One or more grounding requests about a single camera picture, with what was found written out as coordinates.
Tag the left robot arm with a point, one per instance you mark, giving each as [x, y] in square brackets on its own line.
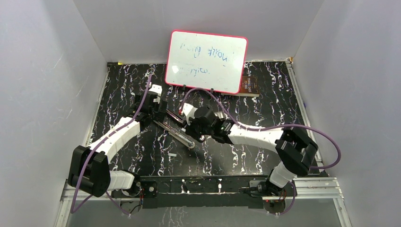
[89, 169]

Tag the brown Three Days book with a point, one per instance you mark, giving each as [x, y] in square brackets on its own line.
[249, 87]

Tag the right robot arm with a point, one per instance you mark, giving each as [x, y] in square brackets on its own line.
[294, 147]

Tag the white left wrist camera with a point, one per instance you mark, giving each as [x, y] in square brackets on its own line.
[155, 93]

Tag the cardboard staple box tray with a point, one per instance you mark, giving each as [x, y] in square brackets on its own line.
[221, 115]

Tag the pink framed whiteboard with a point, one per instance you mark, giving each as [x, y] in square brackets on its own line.
[209, 61]

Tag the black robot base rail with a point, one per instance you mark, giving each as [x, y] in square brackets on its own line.
[213, 191]

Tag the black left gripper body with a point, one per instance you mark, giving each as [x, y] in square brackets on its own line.
[158, 116]

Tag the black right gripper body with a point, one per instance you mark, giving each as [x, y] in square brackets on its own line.
[196, 131]

